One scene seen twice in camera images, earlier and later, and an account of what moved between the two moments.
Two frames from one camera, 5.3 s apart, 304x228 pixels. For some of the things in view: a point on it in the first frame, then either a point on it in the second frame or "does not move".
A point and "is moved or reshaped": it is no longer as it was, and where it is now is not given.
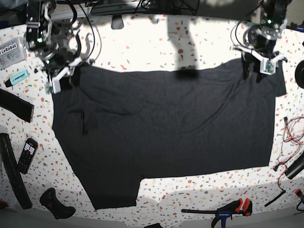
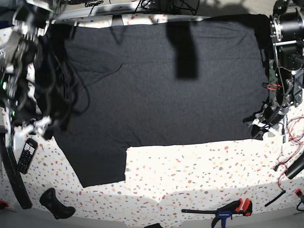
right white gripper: [268, 66] → [257, 131]
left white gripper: [56, 80] → [39, 126]
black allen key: [267, 204] does not move
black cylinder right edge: [296, 167] does not move
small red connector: [298, 193] does not move
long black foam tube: [13, 172] does not move
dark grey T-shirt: [118, 127] is moved or reshaped
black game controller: [49, 200] does not move
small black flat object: [154, 225] does not move
